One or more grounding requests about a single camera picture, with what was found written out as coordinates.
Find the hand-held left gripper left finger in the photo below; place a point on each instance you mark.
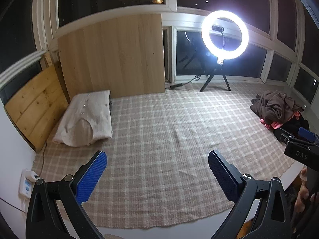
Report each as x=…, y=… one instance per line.
x=92, y=176

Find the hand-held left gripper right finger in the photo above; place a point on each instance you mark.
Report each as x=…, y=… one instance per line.
x=224, y=176

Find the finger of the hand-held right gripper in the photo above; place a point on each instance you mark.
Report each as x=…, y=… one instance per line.
x=286, y=135
x=307, y=134

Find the brown garment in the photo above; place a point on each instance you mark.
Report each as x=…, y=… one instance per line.
x=274, y=107

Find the person's right hand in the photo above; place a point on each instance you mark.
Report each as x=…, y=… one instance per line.
x=302, y=196

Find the black garment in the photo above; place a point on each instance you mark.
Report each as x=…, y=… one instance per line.
x=297, y=123

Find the pink garment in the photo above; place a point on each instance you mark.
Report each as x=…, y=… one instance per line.
x=276, y=125

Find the white knit sweater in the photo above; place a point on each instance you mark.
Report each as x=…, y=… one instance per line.
x=84, y=119

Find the beige plaid blanket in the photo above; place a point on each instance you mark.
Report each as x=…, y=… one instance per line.
x=159, y=129

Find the knotty pine wood panel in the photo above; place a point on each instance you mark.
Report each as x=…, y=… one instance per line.
x=37, y=104

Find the black tripod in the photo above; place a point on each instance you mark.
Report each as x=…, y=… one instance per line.
x=208, y=82

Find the black power adapter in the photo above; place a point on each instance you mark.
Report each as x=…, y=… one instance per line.
x=177, y=85

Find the light wooden board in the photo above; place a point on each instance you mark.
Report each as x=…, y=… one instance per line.
x=112, y=54

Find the black phone holder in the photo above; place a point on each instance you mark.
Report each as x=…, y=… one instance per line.
x=217, y=28

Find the white window frame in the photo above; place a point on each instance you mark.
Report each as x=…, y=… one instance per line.
x=172, y=12

